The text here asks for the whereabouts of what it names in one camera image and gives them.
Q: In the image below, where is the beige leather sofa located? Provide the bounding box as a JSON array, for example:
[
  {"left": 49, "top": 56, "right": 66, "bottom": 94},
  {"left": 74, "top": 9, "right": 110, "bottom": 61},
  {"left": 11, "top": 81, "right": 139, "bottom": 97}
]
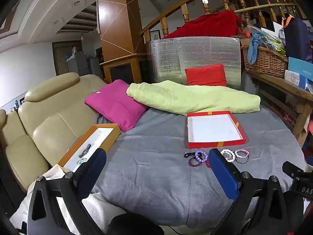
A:
[{"left": 0, "top": 72, "right": 115, "bottom": 194}]

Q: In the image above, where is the silver foil board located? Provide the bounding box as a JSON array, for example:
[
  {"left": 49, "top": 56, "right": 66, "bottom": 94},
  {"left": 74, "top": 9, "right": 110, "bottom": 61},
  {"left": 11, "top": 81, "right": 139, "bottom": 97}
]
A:
[{"left": 146, "top": 36, "right": 242, "bottom": 90}]

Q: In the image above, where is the wooden table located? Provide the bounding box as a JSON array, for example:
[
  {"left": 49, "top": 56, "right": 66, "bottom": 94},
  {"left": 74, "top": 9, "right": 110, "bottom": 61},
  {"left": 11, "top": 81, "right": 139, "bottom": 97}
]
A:
[{"left": 245, "top": 69, "right": 313, "bottom": 140}]

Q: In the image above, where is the blue box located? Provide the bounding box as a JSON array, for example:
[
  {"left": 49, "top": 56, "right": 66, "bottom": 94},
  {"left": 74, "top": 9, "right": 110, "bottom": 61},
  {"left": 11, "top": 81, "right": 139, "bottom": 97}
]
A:
[{"left": 287, "top": 57, "right": 313, "bottom": 81}]

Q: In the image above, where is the navy bag with orange handles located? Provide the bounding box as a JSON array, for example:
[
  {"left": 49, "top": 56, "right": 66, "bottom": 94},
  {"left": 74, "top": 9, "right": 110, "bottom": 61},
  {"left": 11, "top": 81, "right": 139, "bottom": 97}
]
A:
[{"left": 281, "top": 15, "right": 313, "bottom": 64}]

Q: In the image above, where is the yellow green bag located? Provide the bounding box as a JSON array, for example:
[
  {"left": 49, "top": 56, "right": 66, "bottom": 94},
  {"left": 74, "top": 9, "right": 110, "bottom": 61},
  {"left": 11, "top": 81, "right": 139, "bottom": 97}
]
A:
[{"left": 265, "top": 35, "right": 286, "bottom": 54}]

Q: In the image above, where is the white patterned box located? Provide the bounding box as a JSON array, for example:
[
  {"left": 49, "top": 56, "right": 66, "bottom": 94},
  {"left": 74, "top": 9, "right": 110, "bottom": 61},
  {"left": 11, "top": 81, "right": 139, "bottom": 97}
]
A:
[{"left": 284, "top": 70, "right": 308, "bottom": 89}]

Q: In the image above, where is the orange cardboard box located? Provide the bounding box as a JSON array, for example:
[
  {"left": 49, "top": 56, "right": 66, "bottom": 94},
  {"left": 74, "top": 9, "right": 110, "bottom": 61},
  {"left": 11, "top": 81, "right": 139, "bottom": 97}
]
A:
[{"left": 57, "top": 124, "right": 121, "bottom": 174}]

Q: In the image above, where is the grey blanket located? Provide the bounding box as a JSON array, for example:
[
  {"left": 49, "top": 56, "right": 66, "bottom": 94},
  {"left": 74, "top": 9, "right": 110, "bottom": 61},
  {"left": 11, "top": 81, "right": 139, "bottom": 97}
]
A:
[{"left": 90, "top": 108, "right": 306, "bottom": 228}]

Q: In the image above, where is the wicker basket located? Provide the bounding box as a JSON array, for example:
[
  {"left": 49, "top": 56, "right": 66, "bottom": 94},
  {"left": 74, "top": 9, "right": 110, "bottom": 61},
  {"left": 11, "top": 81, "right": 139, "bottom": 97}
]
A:
[{"left": 241, "top": 44, "right": 289, "bottom": 79}]

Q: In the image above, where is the white cloth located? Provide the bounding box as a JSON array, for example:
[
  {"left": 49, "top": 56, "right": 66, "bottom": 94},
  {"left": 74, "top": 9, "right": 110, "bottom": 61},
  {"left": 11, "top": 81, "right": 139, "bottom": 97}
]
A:
[{"left": 10, "top": 164, "right": 128, "bottom": 235}]

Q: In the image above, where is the dark bracelet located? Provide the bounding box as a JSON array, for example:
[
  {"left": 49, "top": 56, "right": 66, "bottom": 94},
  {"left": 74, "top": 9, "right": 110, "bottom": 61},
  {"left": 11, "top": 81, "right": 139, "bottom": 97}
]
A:
[{"left": 78, "top": 143, "right": 93, "bottom": 158}]

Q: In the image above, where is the wooden pillar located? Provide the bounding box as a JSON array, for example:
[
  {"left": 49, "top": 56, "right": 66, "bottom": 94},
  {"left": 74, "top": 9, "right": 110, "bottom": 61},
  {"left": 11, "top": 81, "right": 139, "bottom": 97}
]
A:
[{"left": 97, "top": 0, "right": 143, "bottom": 61}]

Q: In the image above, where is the pink and white bead bracelet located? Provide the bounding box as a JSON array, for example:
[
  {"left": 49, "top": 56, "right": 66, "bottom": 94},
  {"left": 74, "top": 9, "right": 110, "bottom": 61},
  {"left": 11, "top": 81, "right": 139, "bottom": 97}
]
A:
[{"left": 235, "top": 149, "right": 250, "bottom": 159}]

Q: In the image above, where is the grey filing cabinet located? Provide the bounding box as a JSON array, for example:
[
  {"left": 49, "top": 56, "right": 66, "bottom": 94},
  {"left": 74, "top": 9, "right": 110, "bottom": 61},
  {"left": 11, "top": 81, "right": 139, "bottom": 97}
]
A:
[{"left": 66, "top": 51, "right": 103, "bottom": 77}]

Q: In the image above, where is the red cushion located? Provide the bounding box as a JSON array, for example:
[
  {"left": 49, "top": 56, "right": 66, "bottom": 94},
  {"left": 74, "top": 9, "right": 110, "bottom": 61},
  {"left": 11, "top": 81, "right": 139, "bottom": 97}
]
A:
[{"left": 184, "top": 64, "right": 227, "bottom": 87}]

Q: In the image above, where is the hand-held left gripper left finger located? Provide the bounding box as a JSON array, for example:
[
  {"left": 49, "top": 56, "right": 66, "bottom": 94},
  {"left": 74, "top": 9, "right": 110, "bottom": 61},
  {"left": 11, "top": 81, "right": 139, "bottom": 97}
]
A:
[{"left": 27, "top": 148, "right": 107, "bottom": 235}]

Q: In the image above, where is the wooden cabinet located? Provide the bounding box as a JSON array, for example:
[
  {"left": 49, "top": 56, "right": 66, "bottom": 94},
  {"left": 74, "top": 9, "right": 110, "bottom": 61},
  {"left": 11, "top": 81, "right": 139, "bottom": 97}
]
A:
[{"left": 100, "top": 53, "right": 149, "bottom": 85}]

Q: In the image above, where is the wooden stair railing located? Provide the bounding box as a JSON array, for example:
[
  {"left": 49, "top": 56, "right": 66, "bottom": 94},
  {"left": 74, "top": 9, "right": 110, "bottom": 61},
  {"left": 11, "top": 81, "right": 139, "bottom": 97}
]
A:
[{"left": 139, "top": 0, "right": 306, "bottom": 42}]

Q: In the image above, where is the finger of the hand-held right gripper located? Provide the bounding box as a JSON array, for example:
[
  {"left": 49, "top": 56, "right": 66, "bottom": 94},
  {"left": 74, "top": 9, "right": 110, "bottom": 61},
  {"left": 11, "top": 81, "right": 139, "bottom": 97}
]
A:
[{"left": 282, "top": 161, "right": 306, "bottom": 179}]

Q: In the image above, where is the light green blanket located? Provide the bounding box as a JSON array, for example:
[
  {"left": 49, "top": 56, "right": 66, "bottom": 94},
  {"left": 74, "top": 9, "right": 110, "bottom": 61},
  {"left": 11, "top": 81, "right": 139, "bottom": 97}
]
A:
[{"left": 126, "top": 80, "right": 261, "bottom": 115}]

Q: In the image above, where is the dark red bangle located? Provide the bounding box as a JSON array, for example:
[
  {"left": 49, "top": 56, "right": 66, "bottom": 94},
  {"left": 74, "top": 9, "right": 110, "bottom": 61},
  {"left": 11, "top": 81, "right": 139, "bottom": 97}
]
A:
[{"left": 188, "top": 157, "right": 203, "bottom": 168}]

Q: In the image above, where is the purple bead bracelet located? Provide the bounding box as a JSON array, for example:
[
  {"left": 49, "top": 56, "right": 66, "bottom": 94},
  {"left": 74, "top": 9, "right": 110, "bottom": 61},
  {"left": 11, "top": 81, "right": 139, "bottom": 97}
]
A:
[{"left": 194, "top": 151, "right": 208, "bottom": 163}]

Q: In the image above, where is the large red cloth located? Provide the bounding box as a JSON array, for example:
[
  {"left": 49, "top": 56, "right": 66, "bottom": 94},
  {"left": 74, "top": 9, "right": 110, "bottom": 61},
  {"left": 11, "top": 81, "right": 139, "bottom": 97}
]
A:
[{"left": 163, "top": 10, "right": 245, "bottom": 40}]

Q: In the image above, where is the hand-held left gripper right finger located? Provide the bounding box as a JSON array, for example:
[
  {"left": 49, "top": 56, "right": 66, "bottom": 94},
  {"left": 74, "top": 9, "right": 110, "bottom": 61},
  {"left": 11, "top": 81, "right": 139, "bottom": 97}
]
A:
[{"left": 208, "top": 148, "right": 289, "bottom": 235}]

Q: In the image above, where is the red cardboard box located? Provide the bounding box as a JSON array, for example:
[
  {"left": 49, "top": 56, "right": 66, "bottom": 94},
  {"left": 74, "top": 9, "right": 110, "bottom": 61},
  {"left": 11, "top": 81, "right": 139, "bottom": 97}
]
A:
[{"left": 187, "top": 111, "right": 247, "bottom": 149}]

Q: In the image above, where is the blue cloth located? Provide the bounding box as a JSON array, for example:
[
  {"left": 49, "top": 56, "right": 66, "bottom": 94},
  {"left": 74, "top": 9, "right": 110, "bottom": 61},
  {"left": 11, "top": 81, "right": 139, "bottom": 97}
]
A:
[{"left": 247, "top": 32, "right": 266, "bottom": 64}]

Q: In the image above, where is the pink cushion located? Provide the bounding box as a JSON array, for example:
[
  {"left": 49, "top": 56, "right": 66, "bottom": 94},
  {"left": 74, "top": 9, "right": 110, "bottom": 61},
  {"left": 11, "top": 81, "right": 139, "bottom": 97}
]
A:
[{"left": 84, "top": 80, "right": 149, "bottom": 132}]

